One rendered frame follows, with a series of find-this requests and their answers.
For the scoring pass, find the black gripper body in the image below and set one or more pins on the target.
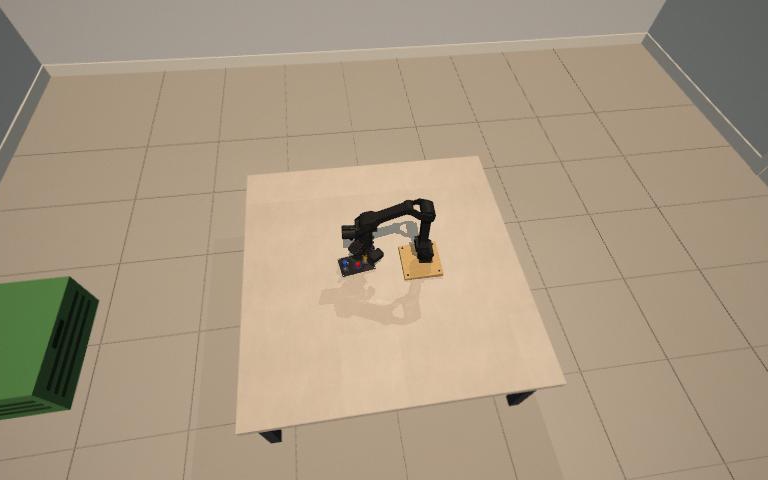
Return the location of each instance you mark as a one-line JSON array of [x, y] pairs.
[[374, 255]]

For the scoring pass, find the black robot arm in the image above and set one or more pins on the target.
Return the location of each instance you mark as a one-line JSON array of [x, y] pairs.
[[367, 222]]

